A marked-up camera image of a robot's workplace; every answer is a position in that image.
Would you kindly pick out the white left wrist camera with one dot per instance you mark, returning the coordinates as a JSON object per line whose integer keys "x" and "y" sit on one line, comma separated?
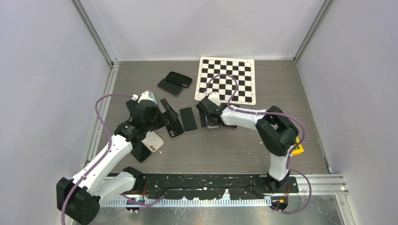
{"x": 145, "y": 99}

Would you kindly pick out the aluminium front rail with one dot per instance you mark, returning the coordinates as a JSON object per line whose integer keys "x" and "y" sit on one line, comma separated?
{"x": 313, "y": 185}

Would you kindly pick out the yellow window toy block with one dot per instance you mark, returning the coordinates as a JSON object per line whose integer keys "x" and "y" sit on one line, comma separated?
{"x": 298, "y": 150}

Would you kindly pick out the black phone case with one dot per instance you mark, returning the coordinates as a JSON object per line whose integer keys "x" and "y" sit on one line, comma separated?
{"x": 174, "y": 126}

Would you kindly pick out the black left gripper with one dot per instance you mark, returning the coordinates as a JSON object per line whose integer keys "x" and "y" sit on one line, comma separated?
{"x": 171, "y": 114}

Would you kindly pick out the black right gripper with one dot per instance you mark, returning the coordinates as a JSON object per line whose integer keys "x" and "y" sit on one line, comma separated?
{"x": 203, "y": 120}

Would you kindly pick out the black white chessboard mat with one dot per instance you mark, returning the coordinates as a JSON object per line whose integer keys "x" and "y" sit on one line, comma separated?
{"x": 230, "y": 77}

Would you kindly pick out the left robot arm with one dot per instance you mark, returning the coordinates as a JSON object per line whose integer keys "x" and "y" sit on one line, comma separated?
{"x": 99, "y": 167}

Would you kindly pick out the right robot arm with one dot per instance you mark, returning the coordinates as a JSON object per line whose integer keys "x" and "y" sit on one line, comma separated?
{"x": 275, "y": 129}

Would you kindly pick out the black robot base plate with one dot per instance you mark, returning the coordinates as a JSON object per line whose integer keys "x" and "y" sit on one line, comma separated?
{"x": 207, "y": 186}

